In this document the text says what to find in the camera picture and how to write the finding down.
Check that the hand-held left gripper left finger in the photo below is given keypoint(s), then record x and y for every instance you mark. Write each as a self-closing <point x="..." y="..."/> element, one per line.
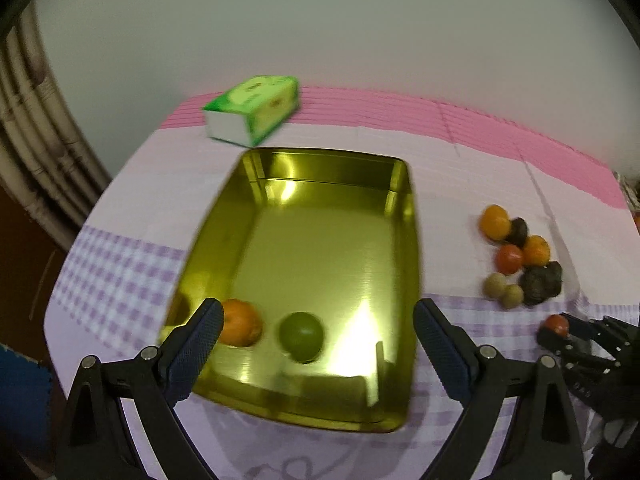
<point x="197" y="350"/>

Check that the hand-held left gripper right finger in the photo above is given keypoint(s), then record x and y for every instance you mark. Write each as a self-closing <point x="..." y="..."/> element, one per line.
<point x="445" y="355"/>

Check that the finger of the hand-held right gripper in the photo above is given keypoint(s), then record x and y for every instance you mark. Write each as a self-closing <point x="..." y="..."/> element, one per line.
<point x="580" y="327"/>
<point x="552" y="344"/>

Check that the small red tomato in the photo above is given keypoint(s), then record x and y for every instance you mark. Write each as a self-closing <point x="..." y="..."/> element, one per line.
<point x="556" y="324"/>

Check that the dark wrinkled fruit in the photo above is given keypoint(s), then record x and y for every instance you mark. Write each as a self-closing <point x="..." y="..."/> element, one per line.
<point x="553" y="272"/>
<point x="535" y="287"/>

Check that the small brownish green fruit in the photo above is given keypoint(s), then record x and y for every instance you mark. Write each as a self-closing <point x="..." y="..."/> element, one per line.
<point x="494" y="285"/>
<point x="511" y="296"/>

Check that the small orange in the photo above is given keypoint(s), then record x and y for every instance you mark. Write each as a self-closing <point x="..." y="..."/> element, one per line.
<point x="241" y="329"/>
<point x="536" y="250"/>

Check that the red tomato with stem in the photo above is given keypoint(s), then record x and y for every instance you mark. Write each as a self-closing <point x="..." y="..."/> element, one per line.
<point x="509" y="258"/>

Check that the dark round fruit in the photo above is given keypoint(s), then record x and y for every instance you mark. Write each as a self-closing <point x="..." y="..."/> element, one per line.
<point x="518" y="231"/>

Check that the gold and maroon tin box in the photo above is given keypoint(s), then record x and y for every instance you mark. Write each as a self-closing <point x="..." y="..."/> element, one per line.
<point x="310" y="270"/>

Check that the green lime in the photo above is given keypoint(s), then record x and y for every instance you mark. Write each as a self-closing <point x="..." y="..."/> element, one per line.
<point x="301" y="336"/>

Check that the large orange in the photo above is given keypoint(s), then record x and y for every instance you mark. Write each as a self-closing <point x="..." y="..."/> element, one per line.
<point x="494" y="221"/>

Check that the dark clutter pile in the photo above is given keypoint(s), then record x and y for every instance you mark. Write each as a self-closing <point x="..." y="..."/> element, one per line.
<point x="631" y="195"/>

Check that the blue foam mat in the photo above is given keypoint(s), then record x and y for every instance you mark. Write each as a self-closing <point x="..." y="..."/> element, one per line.
<point x="22" y="400"/>

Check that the brown cabinet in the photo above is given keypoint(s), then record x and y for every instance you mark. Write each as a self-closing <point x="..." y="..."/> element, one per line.
<point x="25" y="270"/>

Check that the pink and purple tablecloth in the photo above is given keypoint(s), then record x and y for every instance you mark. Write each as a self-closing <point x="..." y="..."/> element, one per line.
<point x="465" y="160"/>

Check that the green tissue pack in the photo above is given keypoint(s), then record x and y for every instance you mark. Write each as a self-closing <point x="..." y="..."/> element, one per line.
<point x="252" y="110"/>

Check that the beige ribbed curtain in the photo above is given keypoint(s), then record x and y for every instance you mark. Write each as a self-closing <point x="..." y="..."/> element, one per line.
<point x="35" y="125"/>

